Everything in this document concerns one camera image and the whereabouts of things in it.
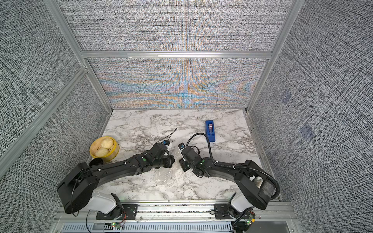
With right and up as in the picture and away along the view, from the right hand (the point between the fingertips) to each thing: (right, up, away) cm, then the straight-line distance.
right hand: (181, 156), depth 87 cm
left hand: (-2, -2, -4) cm, 4 cm away
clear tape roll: (+20, +18, +13) cm, 29 cm away
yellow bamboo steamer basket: (-43, +3, +4) cm, 44 cm away
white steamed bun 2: (-49, +2, +2) cm, 49 cm away
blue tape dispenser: (+19, +15, +12) cm, 27 cm away
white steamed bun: (-48, +7, +5) cm, 49 cm away
